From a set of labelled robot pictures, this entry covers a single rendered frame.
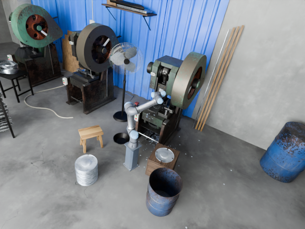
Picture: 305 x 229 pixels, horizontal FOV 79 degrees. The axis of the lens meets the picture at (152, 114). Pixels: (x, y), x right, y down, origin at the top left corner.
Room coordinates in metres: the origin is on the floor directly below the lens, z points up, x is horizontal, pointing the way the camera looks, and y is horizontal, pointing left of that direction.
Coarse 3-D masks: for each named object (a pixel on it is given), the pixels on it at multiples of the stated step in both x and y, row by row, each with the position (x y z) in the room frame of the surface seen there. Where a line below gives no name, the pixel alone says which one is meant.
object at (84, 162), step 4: (80, 156) 1.72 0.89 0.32; (84, 156) 1.74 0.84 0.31; (88, 156) 1.75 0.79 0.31; (92, 156) 1.76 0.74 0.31; (76, 160) 1.64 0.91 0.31; (80, 160) 1.65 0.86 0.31; (84, 160) 1.66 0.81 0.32; (88, 160) 1.67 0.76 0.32; (92, 160) 1.69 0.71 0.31; (96, 160) 1.70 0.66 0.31; (76, 164) 1.58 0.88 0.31; (80, 164) 1.59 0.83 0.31; (84, 164) 1.60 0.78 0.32; (88, 164) 1.61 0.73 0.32; (92, 164) 1.62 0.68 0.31; (96, 164) 1.63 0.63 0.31; (76, 168) 1.52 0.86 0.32; (80, 168) 1.53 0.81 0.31; (84, 168) 1.54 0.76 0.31; (88, 168) 1.55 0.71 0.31; (92, 168) 1.56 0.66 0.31
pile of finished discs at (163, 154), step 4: (160, 148) 2.12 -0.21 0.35; (164, 148) 2.13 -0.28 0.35; (156, 152) 2.02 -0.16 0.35; (160, 152) 2.03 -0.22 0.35; (164, 152) 2.04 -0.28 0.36; (168, 152) 2.06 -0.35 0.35; (172, 152) 2.07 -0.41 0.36; (156, 156) 1.93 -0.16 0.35; (160, 156) 1.95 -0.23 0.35; (164, 156) 1.96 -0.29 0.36; (168, 156) 1.98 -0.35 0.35; (172, 156) 1.99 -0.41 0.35; (160, 160) 1.87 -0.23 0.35; (164, 160) 1.88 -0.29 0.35; (168, 160) 1.90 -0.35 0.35
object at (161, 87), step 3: (162, 81) 2.74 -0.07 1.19; (159, 84) 2.68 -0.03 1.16; (162, 84) 2.68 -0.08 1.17; (165, 84) 2.69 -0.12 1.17; (159, 87) 2.68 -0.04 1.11; (162, 87) 2.66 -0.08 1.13; (165, 87) 2.64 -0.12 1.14; (159, 90) 2.67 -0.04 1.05; (162, 90) 2.65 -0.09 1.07; (165, 99) 2.70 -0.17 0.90
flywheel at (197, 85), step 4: (200, 68) 2.80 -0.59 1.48; (196, 72) 2.75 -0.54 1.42; (200, 72) 2.82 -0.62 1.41; (196, 76) 2.82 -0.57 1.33; (200, 76) 2.88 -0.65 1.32; (192, 80) 2.51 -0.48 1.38; (196, 80) 2.50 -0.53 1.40; (192, 84) 2.48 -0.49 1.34; (196, 84) 2.47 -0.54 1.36; (192, 88) 2.50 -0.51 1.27; (196, 88) 2.52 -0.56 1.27; (188, 92) 2.43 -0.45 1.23; (192, 92) 2.73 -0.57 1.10; (188, 96) 2.65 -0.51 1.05
